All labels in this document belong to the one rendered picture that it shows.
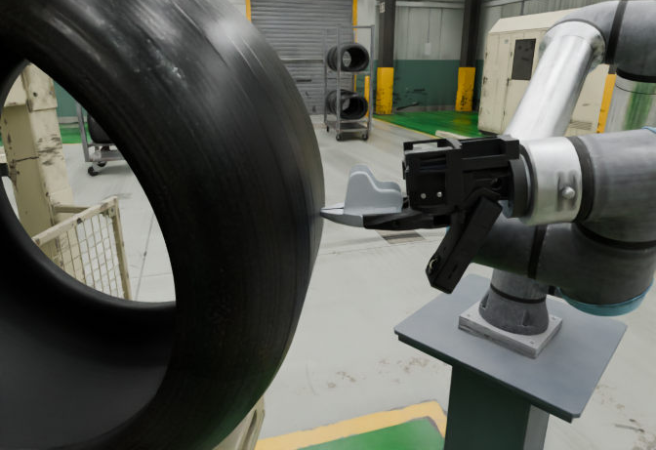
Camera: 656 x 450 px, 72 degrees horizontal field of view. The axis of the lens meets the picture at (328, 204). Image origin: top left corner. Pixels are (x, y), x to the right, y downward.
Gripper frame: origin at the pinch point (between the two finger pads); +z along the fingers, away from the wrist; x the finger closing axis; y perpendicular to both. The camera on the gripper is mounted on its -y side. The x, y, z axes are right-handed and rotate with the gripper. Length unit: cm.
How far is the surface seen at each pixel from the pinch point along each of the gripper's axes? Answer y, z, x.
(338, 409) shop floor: -115, 19, -101
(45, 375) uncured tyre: -19.8, 42.4, -0.9
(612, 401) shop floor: -128, -93, -116
